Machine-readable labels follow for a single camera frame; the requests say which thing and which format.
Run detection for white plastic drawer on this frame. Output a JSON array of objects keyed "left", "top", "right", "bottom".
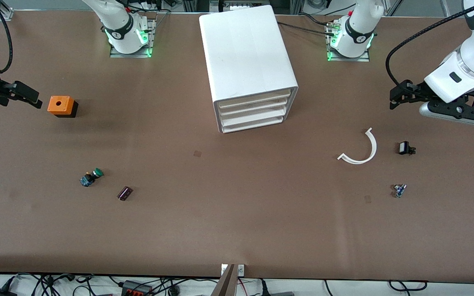
[
  {"left": 219, "top": 99, "right": 292, "bottom": 116},
  {"left": 221, "top": 115, "right": 285, "bottom": 133},
  {"left": 220, "top": 108, "right": 289, "bottom": 124},
  {"left": 218, "top": 91, "right": 293, "bottom": 108}
]

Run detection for white plastic drawer cabinet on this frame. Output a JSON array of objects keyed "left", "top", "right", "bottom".
[{"left": 199, "top": 5, "right": 300, "bottom": 134}]

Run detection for orange and black box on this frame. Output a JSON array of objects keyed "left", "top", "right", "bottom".
[{"left": 47, "top": 96, "right": 79, "bottom": 118}]

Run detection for white curved plastic strip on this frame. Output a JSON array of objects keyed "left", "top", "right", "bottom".
[{"left": 337, "top": 127, "right": 378, "bottom": 165}]

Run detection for black and red power strip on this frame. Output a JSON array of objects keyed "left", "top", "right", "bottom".
[{"left": 121, "top": 280, "right": 153, "bottom": 296}]

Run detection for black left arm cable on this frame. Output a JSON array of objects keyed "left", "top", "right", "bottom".
[{"left": 386, "top": 0, "right": 474, "bottom": 89}]

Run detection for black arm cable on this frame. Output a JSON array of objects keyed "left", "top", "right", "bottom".
[
  {"left": 386, "top": 0, "right": 474, "bottom": 89},
  {"left": 0, "top": 0, "right": 14, "bottom": 74}
]

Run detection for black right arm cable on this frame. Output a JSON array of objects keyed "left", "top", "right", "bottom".
[{"left": 0, "top": 0, "right": 14, "bottom": 74}]

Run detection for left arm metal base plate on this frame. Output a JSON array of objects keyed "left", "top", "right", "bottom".
[{"left": 327, "top": 21, "right": 371, "bottom": 62}]

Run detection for green push button switch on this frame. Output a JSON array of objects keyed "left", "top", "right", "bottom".
[{"left": 79, "top": 168, "right": 104, "bottom": 188}]

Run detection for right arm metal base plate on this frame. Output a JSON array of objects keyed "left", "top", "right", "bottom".
[{"left": 109, "top": 18, "right": 156, "bottom": 58}]

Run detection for black power cable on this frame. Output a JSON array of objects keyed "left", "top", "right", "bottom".
[
  {"left": 277, "top": 21, "right": 336, "bottom": 37},
  {"left": 299, "top": 12, "right": 330, "bottom": 26}
]

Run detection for grey aluminium frame structure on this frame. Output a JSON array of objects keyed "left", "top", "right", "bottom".
[{"left": 181, "top": 0, "right": 303, "bottom": 15}]

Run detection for black looped cable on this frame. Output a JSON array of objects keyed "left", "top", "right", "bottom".
[{"left": 388, "top": 280, "right": 428, "bottom": 292}]

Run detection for brown wooden post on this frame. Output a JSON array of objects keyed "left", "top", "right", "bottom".
[{"left": 211, "top": 264, "right": 237, "bottom": 296}]

